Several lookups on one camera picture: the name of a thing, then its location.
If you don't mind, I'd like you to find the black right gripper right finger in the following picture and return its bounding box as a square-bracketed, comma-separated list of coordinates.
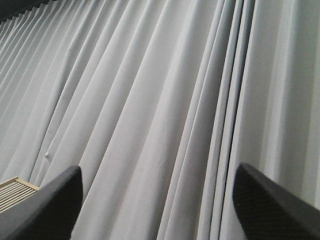
[232, 163, 320, 240]

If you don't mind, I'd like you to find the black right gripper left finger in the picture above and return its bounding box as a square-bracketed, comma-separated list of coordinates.
[0, 165, 83, 240]

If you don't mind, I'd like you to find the wooden slatted vent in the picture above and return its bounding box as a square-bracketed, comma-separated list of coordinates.
[0, 176, 40, 213]

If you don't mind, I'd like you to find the grey pleated curtain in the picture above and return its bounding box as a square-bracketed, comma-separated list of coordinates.
[0, 0, 320, 240]

